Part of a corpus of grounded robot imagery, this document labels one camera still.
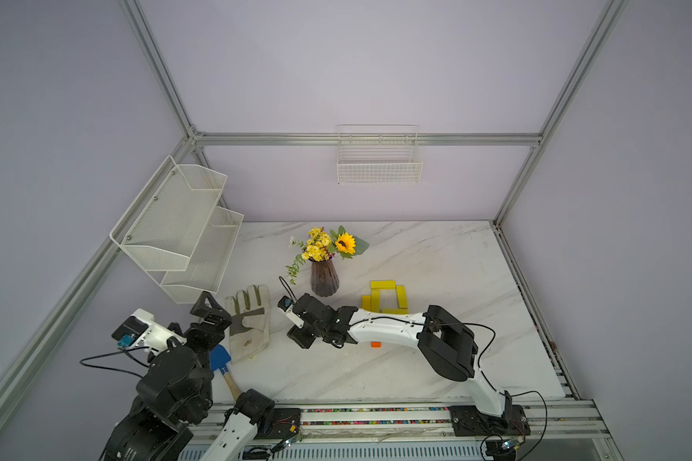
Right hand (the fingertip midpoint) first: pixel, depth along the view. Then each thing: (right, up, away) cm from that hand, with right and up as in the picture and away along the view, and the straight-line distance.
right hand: (297, 329), depth 86 cm
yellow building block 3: (+26, +11, -26) cm, 39 cm away
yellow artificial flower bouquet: (+8, +26, -7) cm, 28 cm away
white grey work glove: (-16, -2, +3) cm, 16 cm away
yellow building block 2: (+25, +7, +11) cm, 28 cm away
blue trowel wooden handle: (-23, -8, -2) cm, 24 cm away
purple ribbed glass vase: (+8, +15, +4) cm, 18 cm away
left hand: (-14, +12, -30) cm, 35 cm away
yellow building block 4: (+22, +6, +9) cm, 24 cm away
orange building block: (+24, -5, 0) cm, 25 cm away
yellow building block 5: (+34, +8, +12) cm, 37 cm away
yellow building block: (+28, +12, +15) cm, 34 cm away
